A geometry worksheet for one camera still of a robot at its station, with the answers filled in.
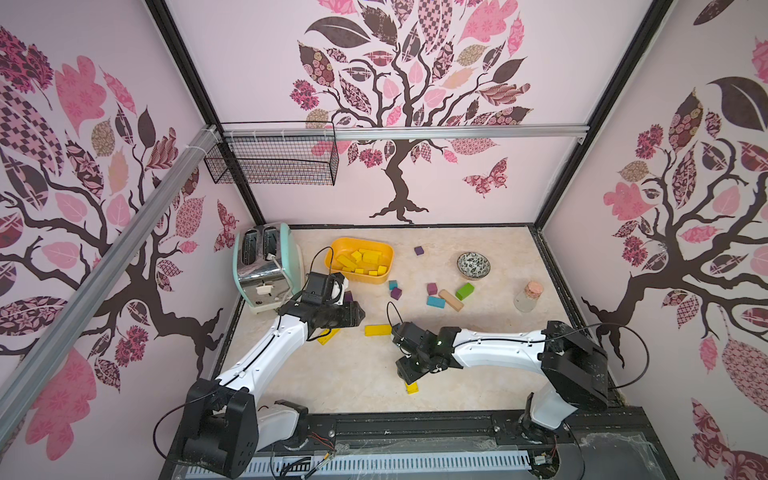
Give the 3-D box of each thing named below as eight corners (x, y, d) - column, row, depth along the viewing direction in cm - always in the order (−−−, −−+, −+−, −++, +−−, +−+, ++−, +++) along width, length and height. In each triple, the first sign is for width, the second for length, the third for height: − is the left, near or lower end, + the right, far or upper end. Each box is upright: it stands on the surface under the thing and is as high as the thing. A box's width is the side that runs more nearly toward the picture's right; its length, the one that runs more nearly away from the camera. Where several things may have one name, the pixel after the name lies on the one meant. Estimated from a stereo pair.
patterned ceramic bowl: (458, 279, 106) (460, 272, 103) (454, 258, 112) (456, 251, 109) (489, 279, 106) (492, 272, 103) (483, 258, 112) (486, 251, 109)
